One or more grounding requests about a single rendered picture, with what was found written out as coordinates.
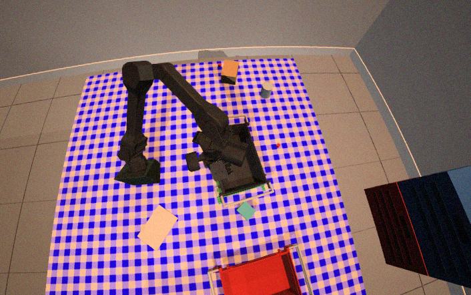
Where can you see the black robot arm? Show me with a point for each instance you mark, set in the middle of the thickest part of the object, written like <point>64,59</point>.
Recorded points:
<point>138,77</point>

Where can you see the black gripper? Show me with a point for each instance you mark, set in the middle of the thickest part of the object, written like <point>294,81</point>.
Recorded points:
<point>193,161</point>

